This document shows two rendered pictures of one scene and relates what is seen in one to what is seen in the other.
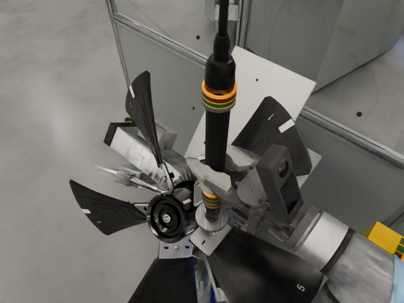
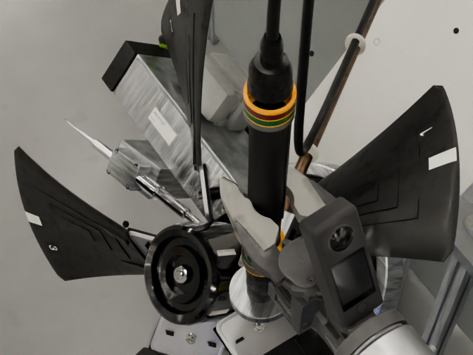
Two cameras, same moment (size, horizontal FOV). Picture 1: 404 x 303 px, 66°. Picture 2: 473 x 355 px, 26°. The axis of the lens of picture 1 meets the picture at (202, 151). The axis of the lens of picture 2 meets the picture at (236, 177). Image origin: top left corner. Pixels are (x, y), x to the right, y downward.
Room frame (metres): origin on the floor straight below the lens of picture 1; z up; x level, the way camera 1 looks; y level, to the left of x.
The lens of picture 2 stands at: (-0.20, -0.14, 2.30)
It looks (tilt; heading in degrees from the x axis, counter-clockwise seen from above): 57 degrees down; 17
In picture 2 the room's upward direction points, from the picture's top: straight up
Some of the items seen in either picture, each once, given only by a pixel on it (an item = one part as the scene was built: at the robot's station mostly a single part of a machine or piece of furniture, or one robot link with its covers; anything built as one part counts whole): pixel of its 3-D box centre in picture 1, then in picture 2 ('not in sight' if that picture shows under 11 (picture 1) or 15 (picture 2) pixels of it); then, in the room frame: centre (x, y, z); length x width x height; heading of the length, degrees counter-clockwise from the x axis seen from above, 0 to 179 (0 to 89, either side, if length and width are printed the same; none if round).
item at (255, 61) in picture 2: (214, 162); (265, 197); (0.29, -0.02, 1.48); 0.04 x 0.04 x 0.46
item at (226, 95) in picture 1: (219, 94); (269, 102); (0.29, -0.02, 1.63); 0.04 x 0.04 x 0.03
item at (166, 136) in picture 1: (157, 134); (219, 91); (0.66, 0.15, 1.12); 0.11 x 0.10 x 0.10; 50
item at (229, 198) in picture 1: (231, 190); (274, 251); (0.24, -0.05, 1.48); 0.09 x 0.05 x 0.02; 60
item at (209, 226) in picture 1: (212, 202); (265, 266); (0.30, -0.02, 1.32); 0.09 x 0.07 x 0.10; 175
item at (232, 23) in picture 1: (225, 21); not in sight; (0.92, -0.07, 1.37); 0.10 x 0.07 x 0.08; 175
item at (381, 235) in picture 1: (376, 258); not in sight; (0.29, -0.49, 1.02); 0.16 x 0.10 x 0.11; 140
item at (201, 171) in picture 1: (207, 181); (244, 226); (0.27, -0.01, 1.46); 0.09 x 0.03 x 0.06; 60
